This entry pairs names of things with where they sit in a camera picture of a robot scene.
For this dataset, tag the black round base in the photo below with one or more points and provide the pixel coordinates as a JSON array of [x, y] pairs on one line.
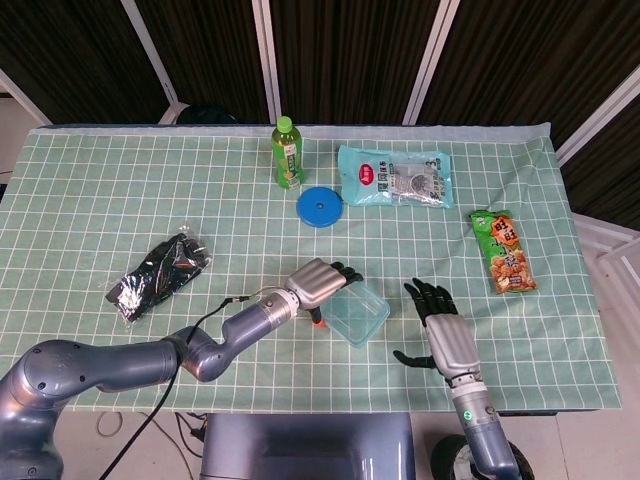
[[447, 460]]

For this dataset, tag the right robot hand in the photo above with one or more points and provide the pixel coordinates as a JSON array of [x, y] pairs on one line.
[[452, 340]]

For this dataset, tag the light blue snack package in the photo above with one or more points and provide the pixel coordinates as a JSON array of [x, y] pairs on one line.
[[395, 175]]

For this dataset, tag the white low frame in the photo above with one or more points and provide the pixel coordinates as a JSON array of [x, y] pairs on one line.
[[610, 245]]

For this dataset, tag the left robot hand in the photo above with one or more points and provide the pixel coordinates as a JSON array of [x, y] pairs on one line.
[[315, 282]]

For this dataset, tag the black bag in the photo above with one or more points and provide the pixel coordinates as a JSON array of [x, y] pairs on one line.
[[207, 115]]

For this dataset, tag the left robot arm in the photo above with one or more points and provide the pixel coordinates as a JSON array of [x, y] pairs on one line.
[[100, 370]]

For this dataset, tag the blue round disc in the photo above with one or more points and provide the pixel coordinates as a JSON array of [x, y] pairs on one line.
[[320, 207]]

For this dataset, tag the green checked tablecloth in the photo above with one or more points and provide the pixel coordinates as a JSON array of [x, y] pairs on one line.
[[200, 200]]

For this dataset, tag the clear blue plastic container lid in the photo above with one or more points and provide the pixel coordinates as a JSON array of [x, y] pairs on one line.
[[352, 312]]

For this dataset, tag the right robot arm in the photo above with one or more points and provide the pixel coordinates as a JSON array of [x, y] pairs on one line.
[[482, 430]]

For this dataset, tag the green snack bag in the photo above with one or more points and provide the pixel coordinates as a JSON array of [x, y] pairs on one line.
[[505, 255]]

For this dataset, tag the black item in clear bag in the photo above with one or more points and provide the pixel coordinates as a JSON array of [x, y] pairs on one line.
[[160, 275]]

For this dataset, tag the green tea bottle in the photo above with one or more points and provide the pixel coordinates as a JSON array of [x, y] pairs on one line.
[[288, 160]]

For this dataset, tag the grey robot torso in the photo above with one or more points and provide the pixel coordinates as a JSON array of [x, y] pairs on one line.
[[305, 445]]

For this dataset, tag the white frame post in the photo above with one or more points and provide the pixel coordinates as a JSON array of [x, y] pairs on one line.
[[150, 55], [25, 97], [600, 115], [267, 60], [430, 60]]

